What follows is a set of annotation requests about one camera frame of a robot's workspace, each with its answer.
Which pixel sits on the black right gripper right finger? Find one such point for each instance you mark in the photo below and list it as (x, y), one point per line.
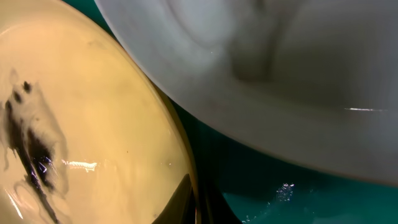
(214, 209)

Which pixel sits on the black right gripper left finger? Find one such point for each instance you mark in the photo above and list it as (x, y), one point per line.
(181, 208)

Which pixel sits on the light blue plate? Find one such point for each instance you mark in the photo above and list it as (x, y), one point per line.
(311, 82)

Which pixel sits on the teal plastic tray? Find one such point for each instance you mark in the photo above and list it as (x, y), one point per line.
(261, 188)

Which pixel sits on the yellow plate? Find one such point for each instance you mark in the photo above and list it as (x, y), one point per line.
(85, 136)

